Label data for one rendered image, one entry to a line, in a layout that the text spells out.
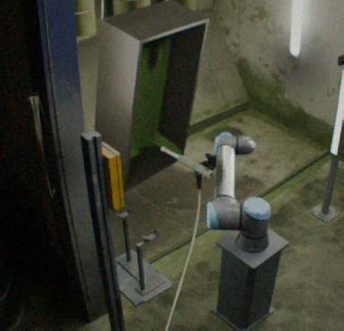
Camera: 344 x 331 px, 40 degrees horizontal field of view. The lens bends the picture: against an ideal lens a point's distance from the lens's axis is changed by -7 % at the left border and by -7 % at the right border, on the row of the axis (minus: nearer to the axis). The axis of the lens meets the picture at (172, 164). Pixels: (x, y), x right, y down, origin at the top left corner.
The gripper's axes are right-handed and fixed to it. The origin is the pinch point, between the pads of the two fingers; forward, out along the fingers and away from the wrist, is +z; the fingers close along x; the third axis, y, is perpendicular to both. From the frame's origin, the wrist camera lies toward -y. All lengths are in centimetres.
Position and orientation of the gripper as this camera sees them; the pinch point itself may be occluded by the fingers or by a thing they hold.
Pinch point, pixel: (197, 171)
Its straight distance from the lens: 360.8
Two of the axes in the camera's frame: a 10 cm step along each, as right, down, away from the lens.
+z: -6.8, 4.7, -5.6
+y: 0.3, 7.8, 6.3
